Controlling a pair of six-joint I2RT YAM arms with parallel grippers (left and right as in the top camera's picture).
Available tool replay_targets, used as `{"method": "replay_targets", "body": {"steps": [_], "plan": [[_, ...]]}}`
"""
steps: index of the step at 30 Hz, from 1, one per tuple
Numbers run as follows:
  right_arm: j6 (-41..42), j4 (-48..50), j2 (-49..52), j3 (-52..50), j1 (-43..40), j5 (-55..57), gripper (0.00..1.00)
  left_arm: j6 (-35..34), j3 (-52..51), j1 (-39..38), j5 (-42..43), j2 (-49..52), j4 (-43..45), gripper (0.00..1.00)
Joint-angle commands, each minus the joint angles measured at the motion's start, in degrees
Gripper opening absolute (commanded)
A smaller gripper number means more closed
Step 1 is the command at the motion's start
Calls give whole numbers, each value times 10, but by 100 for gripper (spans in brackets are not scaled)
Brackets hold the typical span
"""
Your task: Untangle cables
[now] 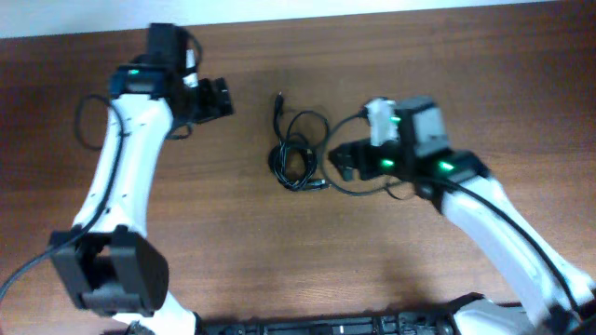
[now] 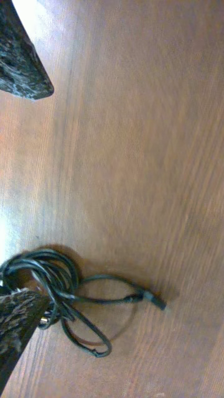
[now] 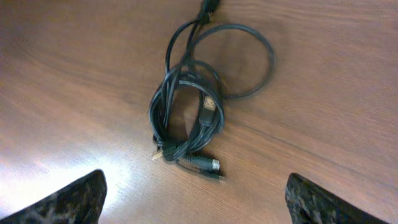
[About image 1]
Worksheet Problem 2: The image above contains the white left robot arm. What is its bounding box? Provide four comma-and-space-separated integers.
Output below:
47, 23, 234, 334

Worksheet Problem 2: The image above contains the black usb cable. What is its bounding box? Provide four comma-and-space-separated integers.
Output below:
268, 91, 332, 193

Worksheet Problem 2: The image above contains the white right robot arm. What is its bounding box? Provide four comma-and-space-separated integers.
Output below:
321, 96, 595, 334

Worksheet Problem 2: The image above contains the black right camera cable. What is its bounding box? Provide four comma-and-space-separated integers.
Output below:
320, 111, 420, 201

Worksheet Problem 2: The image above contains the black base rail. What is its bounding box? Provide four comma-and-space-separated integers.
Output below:
201, 312, 460, 335

